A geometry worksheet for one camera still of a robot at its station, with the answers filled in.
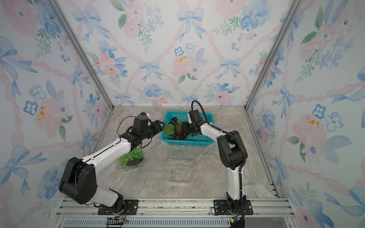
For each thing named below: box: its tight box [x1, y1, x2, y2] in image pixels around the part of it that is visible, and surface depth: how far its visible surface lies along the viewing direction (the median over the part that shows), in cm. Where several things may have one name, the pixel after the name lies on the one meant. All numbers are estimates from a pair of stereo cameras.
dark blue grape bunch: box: [170, 116, 179, 127], surface depth 103 cm
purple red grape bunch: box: [172, 125, 190, 141], surface depth 99 cm
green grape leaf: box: [163, 123, 175, 135], surface depth 97 cm
